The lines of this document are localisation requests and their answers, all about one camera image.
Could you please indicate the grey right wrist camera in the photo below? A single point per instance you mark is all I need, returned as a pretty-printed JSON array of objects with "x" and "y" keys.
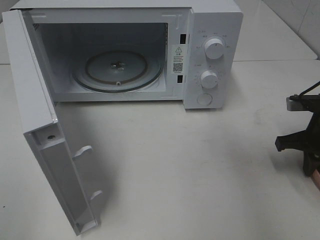
[{"x": 295, "y": 105}]

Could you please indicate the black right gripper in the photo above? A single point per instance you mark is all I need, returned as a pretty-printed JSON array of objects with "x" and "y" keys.
[{"x": 301, "y": 140}]

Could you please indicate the upper white power knob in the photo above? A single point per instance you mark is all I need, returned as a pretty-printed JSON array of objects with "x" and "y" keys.
[{"x": 214, "y": 47}]

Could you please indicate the lower white timer knob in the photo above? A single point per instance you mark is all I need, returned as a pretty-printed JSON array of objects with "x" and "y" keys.
[{"x": 209, "y": 79}]

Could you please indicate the white warning label sticker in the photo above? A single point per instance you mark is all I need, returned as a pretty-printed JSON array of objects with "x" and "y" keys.
[{"x": 177, "y": 56}]

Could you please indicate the pink round plate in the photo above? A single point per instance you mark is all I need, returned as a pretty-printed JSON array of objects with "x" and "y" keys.
[{"x": 316, "y": 179}]

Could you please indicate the glass microwave turntable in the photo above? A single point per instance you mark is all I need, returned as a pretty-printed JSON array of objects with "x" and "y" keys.
[{"x": 118, "y": 71}]

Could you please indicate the white microwave oven body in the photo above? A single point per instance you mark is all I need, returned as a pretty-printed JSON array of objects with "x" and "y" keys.
[{"x": 71, "y": 30}]

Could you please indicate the round white door button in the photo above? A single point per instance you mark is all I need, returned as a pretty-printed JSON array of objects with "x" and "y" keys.
[{"x": 204, "y": 99}]

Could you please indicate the white microwave door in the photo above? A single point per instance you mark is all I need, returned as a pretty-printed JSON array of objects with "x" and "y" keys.
[{"x": 41, "y": 128}]

